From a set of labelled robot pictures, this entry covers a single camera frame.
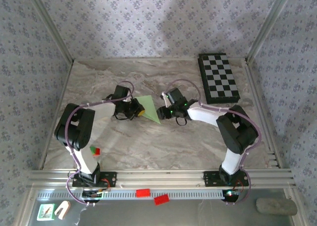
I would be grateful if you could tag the light green cloth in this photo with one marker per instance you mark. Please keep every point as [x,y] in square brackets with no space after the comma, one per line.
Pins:
[148,107]

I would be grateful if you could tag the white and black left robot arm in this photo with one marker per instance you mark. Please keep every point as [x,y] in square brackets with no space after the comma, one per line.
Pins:
[85,161]

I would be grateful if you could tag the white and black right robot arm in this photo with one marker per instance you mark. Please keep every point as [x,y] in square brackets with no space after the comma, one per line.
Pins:
[231,161]

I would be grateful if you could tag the black and grey chessboard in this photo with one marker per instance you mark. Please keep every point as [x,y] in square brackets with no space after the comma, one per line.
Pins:
[219,77]

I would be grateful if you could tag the small green block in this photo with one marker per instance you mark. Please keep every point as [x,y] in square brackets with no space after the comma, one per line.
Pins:
[92,150]

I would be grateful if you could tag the red plastic block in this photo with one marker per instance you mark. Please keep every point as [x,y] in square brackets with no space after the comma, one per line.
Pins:
[143,193]
[162,200]

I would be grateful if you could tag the white u-shaped wooden piece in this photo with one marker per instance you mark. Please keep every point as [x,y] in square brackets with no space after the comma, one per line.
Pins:
[65,206]

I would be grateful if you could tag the green and white sticker card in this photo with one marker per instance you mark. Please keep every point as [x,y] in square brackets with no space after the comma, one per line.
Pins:
[45,212]

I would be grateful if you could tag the grey stone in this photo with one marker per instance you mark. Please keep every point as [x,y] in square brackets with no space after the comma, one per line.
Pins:
[276,206]

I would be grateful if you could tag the aluminium mounting rail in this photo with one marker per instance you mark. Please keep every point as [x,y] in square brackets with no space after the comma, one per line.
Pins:
[161,179]

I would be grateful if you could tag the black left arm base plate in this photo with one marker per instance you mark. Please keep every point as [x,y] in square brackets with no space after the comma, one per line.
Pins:
[111,179]

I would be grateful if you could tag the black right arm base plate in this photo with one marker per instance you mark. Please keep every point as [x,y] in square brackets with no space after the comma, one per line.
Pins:
[210,179]

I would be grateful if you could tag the aluminium side rail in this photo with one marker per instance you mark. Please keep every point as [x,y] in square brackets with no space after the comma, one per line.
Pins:
[262,112]

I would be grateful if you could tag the aluminium frame post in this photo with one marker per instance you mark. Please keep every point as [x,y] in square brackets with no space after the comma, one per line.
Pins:
[50,25]
[269,25]

